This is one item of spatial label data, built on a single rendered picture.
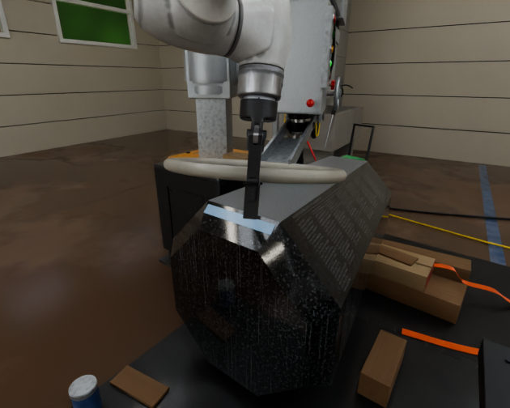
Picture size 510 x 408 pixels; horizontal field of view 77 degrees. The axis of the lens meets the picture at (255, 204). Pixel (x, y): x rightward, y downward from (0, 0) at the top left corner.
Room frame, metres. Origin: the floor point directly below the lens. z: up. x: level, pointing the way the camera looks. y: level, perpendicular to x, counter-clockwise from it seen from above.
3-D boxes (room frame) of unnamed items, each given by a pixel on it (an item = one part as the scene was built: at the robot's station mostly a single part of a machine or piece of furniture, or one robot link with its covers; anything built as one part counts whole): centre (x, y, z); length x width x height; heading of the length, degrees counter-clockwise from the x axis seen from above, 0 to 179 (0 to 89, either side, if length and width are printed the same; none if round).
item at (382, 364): (1.06, -0.57, 0.07); 0.30 x 0.12 x 0.12; 144
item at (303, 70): (1.57, -0.22, 1.32); 0.36 x 0.22 x 0.45; 163
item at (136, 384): (1.00, 0.50, 0.02); 0.25 x 0.10 x 0.01; 63
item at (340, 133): (4.67, -1.06, 0.43); 1.30 x 0.62 x 0.86; 148
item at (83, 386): (0.90, 0.68, 0.08); 0.10 x 0.10 x 0.13
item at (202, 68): (2.11, 0.06, 1.36); 0.74 x 0.34 x 0.25; 91
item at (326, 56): (1.39, -0.28, 1.37); 0.08 x 0.03 x 0.28; 163
